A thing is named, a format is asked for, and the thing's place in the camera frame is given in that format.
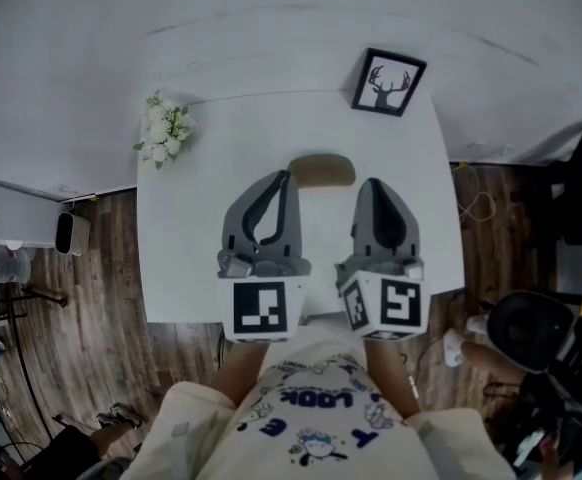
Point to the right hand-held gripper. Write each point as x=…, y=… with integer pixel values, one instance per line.
x=398, y=305

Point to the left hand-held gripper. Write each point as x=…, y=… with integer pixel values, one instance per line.
x=261, y=308

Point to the person's right forearm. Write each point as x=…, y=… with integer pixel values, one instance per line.
x=388, y=378

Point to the person's left forearm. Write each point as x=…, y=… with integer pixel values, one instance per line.
x=241, y=373

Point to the white flower bouquet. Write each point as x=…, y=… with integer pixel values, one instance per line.
x=163, y=130

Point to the black framed deer picture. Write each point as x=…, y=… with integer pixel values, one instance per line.
x=388, y=83

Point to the white black floor appliance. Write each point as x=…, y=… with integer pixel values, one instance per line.
x=71, y=233

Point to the black office chair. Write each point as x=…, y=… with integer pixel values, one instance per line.
x=581, y=193

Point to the person's cream printed shirt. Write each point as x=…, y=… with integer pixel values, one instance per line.
x=321, y=428

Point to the black metal rack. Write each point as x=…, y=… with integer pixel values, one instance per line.
x=21, y=298

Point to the clear plastic water jug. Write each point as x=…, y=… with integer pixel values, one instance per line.
x=6, y=263

